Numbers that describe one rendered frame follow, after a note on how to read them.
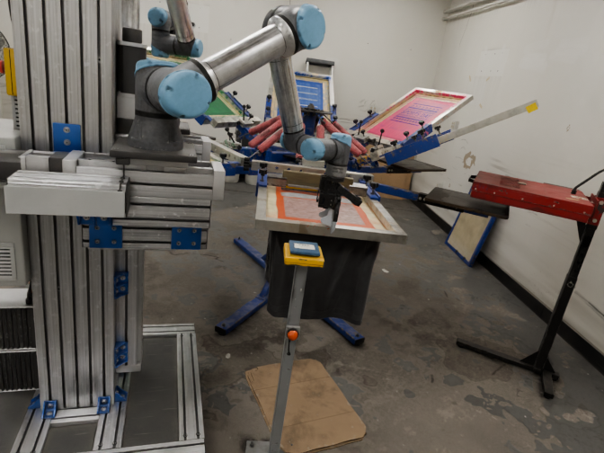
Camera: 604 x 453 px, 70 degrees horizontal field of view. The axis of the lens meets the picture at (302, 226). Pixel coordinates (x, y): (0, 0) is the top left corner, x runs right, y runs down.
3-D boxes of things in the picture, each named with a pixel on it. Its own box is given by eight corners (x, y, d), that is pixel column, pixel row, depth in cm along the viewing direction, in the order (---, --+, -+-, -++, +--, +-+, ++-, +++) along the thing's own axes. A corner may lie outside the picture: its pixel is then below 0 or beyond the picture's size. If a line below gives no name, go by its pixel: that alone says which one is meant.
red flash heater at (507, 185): (582, 209, 253) (590, 190, 249) (595, 228, 213) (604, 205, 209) (475, 186, 275) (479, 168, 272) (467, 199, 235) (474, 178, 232)
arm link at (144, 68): (168, 109, 129) (170, 61, 125) (188, 116, 120) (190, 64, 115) (128, 106, 121) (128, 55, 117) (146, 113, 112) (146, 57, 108)
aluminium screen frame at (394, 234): (405, 244, 166) (407, 235, 165) (254, 228, 159) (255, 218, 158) (363, 191, 240) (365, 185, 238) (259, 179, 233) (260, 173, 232)
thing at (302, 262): (299, 490, 167) (341, 266, 136) (243, 487, 164) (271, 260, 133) (296, 444, 187) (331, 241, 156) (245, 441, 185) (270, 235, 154)
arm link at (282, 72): (244, 10, 133) (276, 155, 159) (264, 10, 125) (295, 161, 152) (274, 2, 138) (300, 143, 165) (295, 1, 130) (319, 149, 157)
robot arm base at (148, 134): (125, 148, 115) (125, 110, 112) (129, 138, 129) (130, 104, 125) (183, 153, 120) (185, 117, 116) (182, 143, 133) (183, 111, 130)
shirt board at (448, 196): (505, 215, 269) (510, 202, 266) (504, 231, 234) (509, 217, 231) (314, 170, 319) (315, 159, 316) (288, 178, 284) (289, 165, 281)
